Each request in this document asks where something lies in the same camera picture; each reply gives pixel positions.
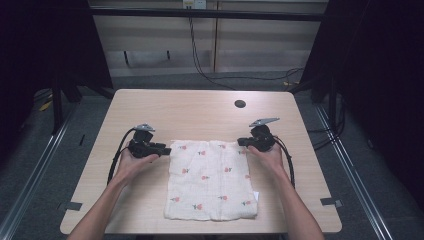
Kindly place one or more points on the person's right hand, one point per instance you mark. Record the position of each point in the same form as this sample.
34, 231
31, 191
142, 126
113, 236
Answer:
270, 161

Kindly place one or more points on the grey tape piece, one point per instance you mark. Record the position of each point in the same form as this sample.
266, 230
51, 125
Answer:
70, 206
331, 202

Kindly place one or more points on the person's left hand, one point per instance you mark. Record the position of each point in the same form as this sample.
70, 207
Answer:
131, 166

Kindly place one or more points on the metal floor rail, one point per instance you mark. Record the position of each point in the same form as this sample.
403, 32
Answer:
36, 170
353, 176

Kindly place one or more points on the white flower print cloth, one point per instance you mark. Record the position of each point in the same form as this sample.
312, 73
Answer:
210, 183

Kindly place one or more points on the white wall socket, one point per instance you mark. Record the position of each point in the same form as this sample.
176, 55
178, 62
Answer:
194, 4

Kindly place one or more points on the black horizontal frame bar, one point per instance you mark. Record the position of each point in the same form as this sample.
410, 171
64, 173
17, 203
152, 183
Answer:
206, 14

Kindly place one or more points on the black upright stand post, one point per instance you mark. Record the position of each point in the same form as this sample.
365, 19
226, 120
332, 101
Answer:
57, 106

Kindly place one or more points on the black curtain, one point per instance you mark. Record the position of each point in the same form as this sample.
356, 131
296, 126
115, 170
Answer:
43, 46
380, 83

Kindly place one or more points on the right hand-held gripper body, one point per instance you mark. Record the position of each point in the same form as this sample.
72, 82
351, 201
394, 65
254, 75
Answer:
263, 138

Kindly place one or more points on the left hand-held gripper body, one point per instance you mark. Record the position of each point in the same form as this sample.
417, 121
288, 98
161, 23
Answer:
141, 146

